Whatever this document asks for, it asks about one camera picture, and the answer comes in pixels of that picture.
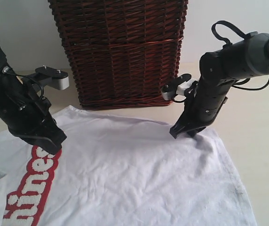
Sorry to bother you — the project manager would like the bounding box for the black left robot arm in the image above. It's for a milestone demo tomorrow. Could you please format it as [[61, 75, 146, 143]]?
[[0, 47, 69, 155]]

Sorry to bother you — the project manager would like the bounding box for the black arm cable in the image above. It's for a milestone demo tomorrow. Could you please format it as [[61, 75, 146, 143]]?
[[0, 73, 47, 116], [211, 20, 245, 47]]

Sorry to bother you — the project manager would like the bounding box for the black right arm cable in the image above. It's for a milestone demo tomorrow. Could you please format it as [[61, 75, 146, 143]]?
[[211, 20, 245, 47]]

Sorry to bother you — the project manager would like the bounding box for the white t-shirt with red lettering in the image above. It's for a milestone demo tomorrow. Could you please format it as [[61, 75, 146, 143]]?
[[0, 106, 256, 226]]

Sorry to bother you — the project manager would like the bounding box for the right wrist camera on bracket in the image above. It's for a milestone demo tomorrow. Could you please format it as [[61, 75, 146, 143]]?
[[161, 73, 198, 103]]

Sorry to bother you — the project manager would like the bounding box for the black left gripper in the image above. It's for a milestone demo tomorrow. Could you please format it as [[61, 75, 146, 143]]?
[[0, 63, 67, 155]]

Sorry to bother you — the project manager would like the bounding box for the dark brown wicker basket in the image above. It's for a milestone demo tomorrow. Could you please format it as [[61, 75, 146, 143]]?
[[49, 0, 188, 110]]

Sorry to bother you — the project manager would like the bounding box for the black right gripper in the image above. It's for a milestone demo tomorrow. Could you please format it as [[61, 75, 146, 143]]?
[[169, 52, 235, 138]]

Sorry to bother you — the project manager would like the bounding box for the black and grey right robot arm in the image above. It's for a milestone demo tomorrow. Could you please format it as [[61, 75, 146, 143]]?
[[169, 32, 269, 138]]

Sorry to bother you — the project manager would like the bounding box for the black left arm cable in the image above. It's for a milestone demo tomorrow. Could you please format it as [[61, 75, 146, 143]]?
[[0, 73, 47, 116]]

